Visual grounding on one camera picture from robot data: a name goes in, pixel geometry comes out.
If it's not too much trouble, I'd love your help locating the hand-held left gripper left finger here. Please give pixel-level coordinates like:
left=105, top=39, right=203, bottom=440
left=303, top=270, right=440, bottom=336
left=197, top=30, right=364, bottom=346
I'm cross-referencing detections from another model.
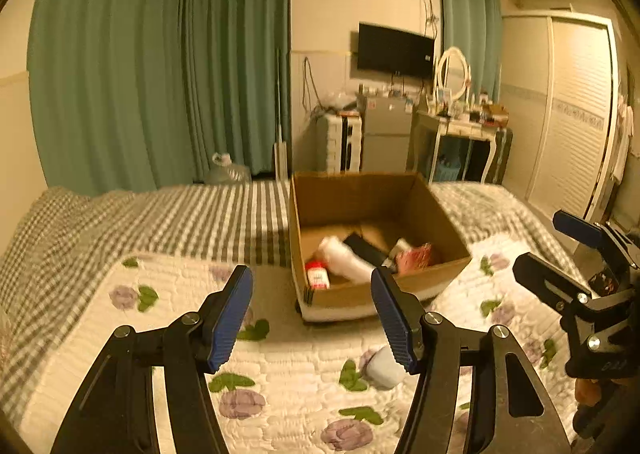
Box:
left=50, top=264, right=254, bottom=454

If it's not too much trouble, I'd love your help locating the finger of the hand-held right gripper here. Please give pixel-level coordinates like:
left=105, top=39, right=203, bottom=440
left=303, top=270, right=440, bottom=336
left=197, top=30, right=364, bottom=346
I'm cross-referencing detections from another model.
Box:
left=552, top=211, right=612, bottom=266
left=512, top=253, right=597, bottom=317

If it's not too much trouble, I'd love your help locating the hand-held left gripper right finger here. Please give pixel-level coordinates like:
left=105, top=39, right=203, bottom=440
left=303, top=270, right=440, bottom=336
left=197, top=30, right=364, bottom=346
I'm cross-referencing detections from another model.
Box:
left=370, top=265, right=572, bottom=454

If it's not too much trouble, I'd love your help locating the small white jar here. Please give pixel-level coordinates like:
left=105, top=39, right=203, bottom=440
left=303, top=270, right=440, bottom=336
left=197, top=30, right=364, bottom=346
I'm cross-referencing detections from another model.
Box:
left=367, top=345, right=407, bottom=390

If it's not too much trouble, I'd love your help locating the white charger plug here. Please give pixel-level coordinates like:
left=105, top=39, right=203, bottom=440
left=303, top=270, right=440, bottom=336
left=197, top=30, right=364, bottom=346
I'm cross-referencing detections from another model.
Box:
left=387, top=237, right=414, bottom=260

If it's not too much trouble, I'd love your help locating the white plastic bottle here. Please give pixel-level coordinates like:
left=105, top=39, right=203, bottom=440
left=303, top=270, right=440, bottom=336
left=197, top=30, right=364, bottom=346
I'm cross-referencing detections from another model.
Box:
left=317, top=235, right=381, bottom=285

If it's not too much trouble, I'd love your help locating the black remote control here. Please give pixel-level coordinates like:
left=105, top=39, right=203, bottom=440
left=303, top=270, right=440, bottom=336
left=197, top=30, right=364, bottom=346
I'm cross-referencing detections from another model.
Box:
left=342, top=231, right=396, bottom=269

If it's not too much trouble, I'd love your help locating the small red-capped bottle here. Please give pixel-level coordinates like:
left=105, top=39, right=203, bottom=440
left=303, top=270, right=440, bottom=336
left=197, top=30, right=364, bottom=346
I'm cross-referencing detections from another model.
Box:
left=304, top=259, right=331, bottom=291

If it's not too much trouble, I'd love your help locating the cardboard box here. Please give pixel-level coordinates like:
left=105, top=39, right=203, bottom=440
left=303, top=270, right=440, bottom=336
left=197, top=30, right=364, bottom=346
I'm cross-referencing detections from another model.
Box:
left=288, top=171, right=473, bottom=323

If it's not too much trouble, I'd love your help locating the person's right hand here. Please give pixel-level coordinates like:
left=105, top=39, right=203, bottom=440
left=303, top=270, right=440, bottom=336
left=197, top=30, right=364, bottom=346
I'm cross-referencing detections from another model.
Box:
left=574, top=378, right=604, bottom=406

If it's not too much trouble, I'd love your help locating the white floral quilt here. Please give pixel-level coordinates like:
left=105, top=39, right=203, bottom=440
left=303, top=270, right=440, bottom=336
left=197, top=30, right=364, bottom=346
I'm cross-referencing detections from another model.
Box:
left=15, top=240, right=593, bottom=454

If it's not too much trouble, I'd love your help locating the dark silver suitcase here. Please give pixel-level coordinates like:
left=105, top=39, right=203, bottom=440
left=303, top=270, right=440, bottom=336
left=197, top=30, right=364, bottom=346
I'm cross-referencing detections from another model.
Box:
left=487, top=127, right=514, bottom=185

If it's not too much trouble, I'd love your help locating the white louvered wardrobe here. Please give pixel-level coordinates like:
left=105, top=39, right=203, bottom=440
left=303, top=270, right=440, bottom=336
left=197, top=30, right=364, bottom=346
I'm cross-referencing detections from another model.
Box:
left=500, top=9, right=629, bottom=226

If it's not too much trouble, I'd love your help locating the grey checked bedsheet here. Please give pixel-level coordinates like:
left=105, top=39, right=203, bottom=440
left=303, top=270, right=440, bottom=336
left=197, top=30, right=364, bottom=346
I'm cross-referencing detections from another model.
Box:
left=0, top=179, right=576, bottom=430

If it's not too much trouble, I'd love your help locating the blue basket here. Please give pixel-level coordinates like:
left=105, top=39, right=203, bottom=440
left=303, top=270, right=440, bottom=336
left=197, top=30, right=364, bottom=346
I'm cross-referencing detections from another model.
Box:
left=434, top=157, right=464, bottom=183

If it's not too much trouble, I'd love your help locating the clear water jug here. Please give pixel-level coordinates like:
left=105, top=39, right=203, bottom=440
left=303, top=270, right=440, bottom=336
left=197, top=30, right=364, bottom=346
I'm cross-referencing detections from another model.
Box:
left=206, top=153, right=253, bottom=184

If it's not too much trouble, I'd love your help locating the white dressing table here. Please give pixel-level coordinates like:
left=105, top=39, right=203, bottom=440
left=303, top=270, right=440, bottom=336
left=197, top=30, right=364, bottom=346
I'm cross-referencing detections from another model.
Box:
left=415, top=109, right=501, bottom=185

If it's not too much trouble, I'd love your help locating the silver small fridge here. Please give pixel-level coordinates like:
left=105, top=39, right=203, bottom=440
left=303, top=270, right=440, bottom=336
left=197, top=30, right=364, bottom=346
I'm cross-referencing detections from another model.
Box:
left=362, top=94, right=416, bottom=174

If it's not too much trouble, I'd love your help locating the oval white vanity mirror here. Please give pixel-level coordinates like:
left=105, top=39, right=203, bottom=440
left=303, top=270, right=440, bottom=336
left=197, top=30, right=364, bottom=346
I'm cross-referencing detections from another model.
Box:
left=434, top=47, right=472, bottom=103

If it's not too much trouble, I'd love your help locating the narrow teal curtain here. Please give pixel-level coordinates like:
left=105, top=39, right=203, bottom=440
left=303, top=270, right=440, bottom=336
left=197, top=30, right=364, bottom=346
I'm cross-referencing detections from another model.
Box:
left=437, top=0, right=503, bottom=106

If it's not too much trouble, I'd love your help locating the clear plastic bag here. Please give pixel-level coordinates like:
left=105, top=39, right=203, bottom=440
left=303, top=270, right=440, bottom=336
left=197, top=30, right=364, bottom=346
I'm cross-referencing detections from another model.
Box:
left=325, top=92, right=359, bottom=113

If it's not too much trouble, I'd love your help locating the wide teal curtain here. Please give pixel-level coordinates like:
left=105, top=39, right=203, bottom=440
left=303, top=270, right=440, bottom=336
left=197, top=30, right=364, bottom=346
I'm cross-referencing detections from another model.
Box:
left=27, top=0, right=195, bottom=196

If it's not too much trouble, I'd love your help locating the black wall cable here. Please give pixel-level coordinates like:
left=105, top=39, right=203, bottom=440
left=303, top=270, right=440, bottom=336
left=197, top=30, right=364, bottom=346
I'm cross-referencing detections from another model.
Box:
left=301, top=57, right=326, bottom=115

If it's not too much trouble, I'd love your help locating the black wall television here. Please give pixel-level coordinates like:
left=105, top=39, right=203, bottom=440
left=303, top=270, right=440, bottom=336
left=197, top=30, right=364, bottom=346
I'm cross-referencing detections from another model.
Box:
left=357, top=23, right=435, bottom=80

